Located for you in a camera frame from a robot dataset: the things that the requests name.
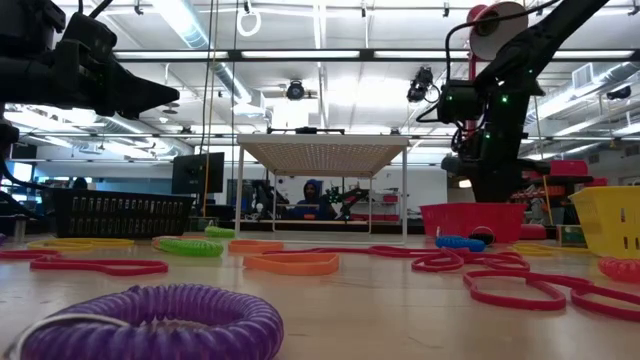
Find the green coil wristband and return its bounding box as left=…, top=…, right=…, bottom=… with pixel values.
left=157, top=237, right=225, bottom=259
left=203, top=225, right=236, bottom=239

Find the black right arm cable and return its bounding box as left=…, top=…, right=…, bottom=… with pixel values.
left=443, top=0, right=564, bottom=84

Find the red storage bin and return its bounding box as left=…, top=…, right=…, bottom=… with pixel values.
left=548, top=159, right=590, bottom=177

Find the black mounted camera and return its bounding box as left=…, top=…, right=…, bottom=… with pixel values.
left=285, top=79, right=307, bottom=102
left=406, top=66, right=442, bottom=105

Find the black plastic basket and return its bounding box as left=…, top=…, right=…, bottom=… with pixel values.
left=52, top=188, right=197, bottom=239

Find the black monitor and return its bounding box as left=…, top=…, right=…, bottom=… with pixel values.
left=171, top=151, right=226, bottom=196

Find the black aluminium rig frame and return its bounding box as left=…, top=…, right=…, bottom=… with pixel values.
left=195, top=219, right=424, bottom=235

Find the black rig crossbar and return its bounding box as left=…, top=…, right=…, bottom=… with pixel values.
left=113, top=48, right=640, bottom=63

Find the white hanging ring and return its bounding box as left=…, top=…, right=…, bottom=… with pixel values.
left=235, top=7, right=263, bottom=39

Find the red plastic basket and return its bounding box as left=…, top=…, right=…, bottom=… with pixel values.
left=418, top=201, right=530, bottom=245

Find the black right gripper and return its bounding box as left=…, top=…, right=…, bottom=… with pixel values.
left=442, top=124, right=552, bottom=204

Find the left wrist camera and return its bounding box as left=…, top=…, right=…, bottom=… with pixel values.
left=60, top=12, right=120, bottom=69

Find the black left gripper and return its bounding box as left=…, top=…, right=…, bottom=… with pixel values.
left=0, top=53, right=181, bottom=120

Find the person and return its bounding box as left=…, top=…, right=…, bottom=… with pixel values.
left=291, top=178, right=337, bottom=222

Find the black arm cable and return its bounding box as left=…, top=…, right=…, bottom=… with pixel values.
left=443, top=0, right=564, bottom=84
left=0, top=159, right=49, bottom=221

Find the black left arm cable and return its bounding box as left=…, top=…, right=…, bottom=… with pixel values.
left=0, top=159, right=49, bottom=221

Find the blue coil wristband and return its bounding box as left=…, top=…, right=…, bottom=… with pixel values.
left=433, top=235, right=488, bottom=253

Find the orange coil wristband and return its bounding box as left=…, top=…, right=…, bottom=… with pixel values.
left=597, top=256, right=640, bottom=285

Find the black hanging cable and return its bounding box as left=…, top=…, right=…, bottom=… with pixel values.
left=229, top=0, right=240, bottom=201
left=198, top=0, right=216, bottom=156

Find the yellow plastic basket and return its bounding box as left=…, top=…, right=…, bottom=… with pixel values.
left=568, top=185, right=640, bottom=259

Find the long red rubber band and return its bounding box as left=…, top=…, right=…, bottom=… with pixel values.
left=263, top=243, right=469, bottom=274

